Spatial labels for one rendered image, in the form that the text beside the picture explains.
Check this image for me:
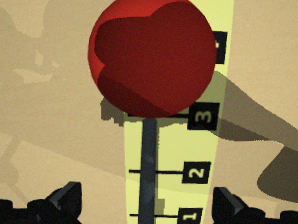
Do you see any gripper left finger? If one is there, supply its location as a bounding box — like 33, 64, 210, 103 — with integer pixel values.
0, 181, 83, 224

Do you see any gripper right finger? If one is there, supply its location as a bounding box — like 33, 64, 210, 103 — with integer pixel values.
212, 186, 298, 224

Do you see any grey jointed lamp red head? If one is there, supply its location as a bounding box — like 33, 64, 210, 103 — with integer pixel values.
87, 0, 218, 224

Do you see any pale yellow numbered strip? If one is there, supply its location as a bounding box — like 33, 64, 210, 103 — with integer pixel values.
122, 0, 235, 224

